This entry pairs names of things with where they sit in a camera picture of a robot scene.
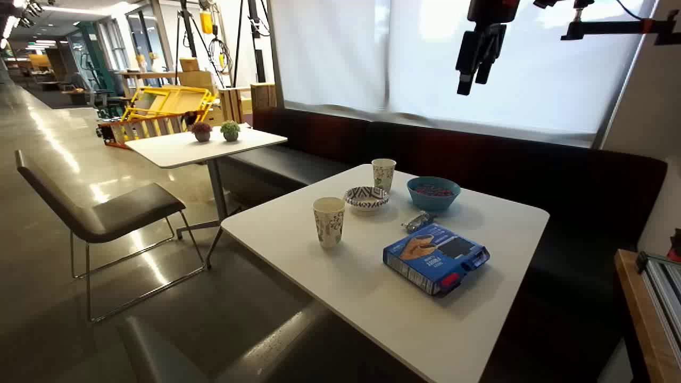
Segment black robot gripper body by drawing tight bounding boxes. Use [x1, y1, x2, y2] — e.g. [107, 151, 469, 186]
[463, 0, 523, 35]

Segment blue patterned paper bowl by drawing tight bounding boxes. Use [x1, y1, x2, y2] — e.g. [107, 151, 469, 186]
[347, 197, 390, 216]
[345, 185, 392, 208]

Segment plain blue bowl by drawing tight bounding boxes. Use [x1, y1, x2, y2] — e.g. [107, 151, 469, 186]
[404, 175, 463, 214]

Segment white window blind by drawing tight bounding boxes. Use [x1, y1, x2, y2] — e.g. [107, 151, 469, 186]
[270, 0, 664, 146]

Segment printed white paper cup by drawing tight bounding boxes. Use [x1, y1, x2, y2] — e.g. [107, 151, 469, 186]
[370, 155, 398, 194]
[311, 196, 347, 252]

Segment small grey metallic object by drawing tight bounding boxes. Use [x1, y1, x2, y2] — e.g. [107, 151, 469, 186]
[402, 211, 435, 235]

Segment long black bench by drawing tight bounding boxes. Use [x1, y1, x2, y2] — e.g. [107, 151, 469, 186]
[216, 103, 670, 383]

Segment blue cardboard box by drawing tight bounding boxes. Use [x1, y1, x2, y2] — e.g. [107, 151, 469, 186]
[381, 221, 491, 297]

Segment wooden crate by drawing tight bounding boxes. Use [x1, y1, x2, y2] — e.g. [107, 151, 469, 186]
[247, 81, 281, 131]

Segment small green pot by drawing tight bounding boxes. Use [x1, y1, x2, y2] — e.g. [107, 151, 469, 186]
[218, 118, 242, 145]

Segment black tripod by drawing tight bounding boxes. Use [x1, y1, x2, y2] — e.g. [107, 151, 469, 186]
[170, 0, 241, 92]

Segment small brown pot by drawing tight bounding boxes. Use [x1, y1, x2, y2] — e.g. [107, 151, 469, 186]
[190, 118, 214, 145]

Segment small white table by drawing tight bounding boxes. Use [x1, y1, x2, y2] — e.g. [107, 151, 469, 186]
[124, 123, 290, 269]

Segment yellow metal cart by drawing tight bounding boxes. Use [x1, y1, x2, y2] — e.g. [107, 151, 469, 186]
[116, 83, 218, 145]

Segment wooden side shelf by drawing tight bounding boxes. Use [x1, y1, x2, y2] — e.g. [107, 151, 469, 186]
[613, 246, 681, 383]

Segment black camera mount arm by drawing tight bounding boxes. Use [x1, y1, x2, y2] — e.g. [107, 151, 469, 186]
[531, 0, 681, 48]

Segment grey metal rail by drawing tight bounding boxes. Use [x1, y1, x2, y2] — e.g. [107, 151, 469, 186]
[639, 252, 681, 347]

